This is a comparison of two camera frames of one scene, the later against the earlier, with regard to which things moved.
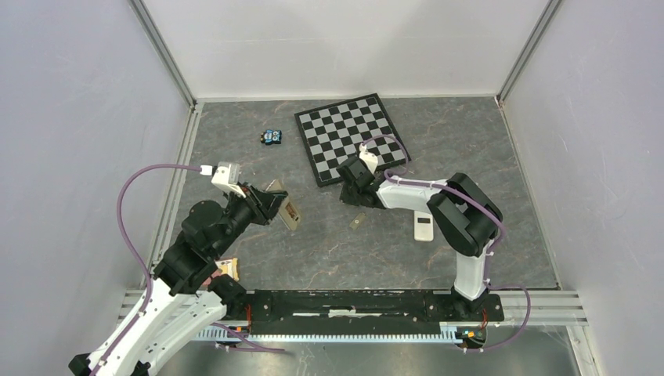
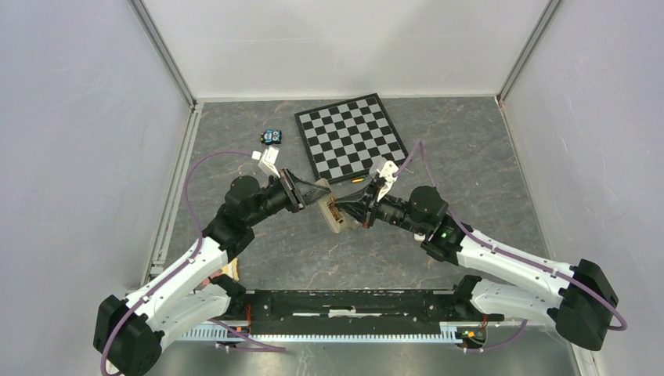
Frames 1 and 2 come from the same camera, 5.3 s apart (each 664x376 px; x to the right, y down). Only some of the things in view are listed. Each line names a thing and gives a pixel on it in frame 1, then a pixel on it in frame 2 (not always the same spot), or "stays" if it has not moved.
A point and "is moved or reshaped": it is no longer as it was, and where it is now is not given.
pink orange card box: x=227 y=265 stays
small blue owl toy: x=271 y=137 stays
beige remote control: x=287 y=209 is moved or reshaped
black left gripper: x=262 y=202 → x=299 y=193
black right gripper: x=346 y=197 → x=364 y=205
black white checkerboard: x=333 y=133 stays
